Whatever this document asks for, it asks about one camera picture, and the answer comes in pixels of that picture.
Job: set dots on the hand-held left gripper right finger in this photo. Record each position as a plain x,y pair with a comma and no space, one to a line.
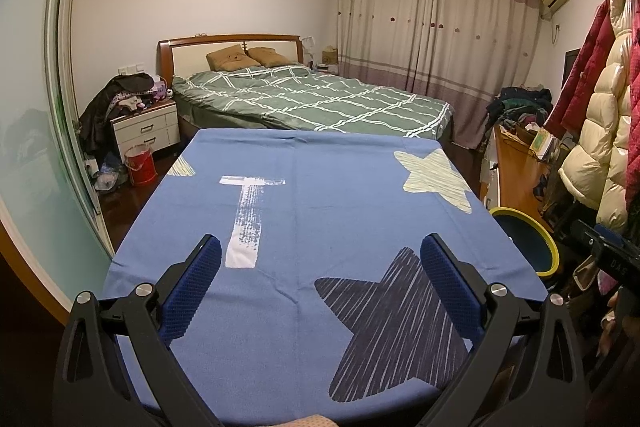
450,287

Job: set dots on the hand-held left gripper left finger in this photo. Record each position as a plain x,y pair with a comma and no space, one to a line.
192,289

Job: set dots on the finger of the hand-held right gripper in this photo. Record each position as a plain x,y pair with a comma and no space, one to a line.
585,233

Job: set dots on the yellow-rimmed dark trash bin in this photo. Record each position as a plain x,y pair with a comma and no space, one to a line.
525,242

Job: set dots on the wooden desk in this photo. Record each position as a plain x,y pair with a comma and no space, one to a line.
515,177

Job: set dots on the green book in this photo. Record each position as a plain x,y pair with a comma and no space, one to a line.
540,142

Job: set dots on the cream puffer jacket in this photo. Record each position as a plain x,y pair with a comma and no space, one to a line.
600,132

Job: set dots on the red bucket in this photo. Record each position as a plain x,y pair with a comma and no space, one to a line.
141,167

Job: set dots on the blue star-print tablecloth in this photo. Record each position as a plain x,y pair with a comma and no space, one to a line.
310,217

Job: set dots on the plastic bags heap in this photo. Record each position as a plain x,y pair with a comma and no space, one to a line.
107,177

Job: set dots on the dark clothes heap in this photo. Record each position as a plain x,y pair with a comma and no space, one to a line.
520,104

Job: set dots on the wooden bed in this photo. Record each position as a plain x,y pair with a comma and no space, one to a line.
440,127

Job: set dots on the black flat screen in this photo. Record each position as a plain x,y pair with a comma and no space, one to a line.
571,67

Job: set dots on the white nightstand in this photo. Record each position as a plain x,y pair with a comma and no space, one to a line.
145,129

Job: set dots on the dark jacket pile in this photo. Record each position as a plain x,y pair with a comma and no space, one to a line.
100,117

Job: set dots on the colourful clothes pile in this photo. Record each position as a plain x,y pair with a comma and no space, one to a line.
150,96

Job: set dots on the green checked quilt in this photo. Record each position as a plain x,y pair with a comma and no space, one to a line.
310,102

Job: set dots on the glass sliding wardrobe door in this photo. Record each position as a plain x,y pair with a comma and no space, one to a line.
35,132

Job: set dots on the brown pillow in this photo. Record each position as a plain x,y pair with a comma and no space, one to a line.
270,57
231,59

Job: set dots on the pink and white curtain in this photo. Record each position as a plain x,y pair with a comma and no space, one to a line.
425,42

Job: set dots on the tissue box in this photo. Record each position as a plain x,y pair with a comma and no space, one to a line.
330,57

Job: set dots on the bedside lamp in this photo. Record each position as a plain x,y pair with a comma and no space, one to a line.
308,49

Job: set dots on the wall sockets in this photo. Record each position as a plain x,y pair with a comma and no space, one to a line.
131,69

